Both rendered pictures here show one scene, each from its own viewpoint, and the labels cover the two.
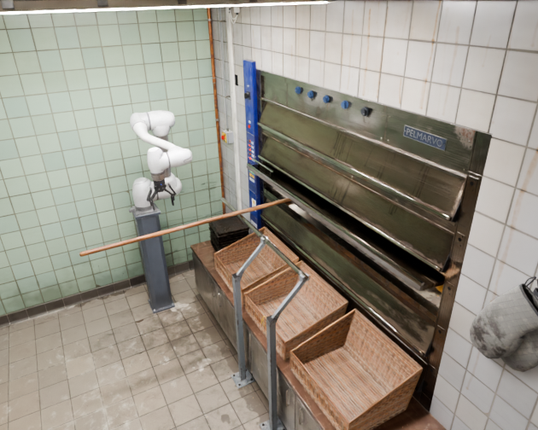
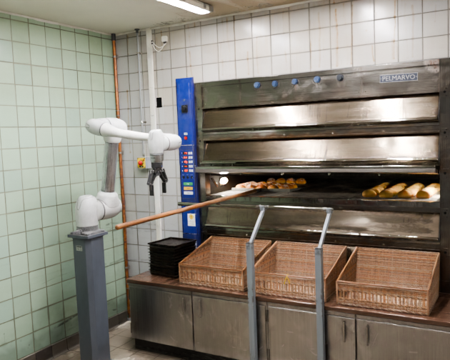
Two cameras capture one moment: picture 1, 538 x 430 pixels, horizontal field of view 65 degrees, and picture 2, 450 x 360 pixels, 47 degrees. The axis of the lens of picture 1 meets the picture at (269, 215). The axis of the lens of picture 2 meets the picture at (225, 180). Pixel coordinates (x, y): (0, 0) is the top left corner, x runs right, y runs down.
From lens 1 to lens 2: 2.41 m
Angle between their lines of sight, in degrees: 38
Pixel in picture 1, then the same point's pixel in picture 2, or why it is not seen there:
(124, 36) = (49, 58)
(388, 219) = (378, 148)
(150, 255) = (96, 288)
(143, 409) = not seen: outside the picture
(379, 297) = (379, 222)
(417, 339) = (427, 233)
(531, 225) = not seen: outside the picture
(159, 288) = (101, 336)
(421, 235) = (411, 146)
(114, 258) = (22, 322)
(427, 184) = (408, 107)
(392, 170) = (374, 110)
